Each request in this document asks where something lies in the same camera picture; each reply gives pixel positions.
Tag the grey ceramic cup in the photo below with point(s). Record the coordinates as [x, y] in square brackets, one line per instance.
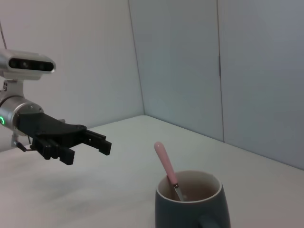
[175, 213]

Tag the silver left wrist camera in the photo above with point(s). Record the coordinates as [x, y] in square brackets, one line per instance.
[28, 64]

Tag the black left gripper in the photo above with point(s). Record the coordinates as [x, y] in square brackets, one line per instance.
[52, 130]

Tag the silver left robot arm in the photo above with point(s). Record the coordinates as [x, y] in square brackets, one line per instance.
[12, 111]

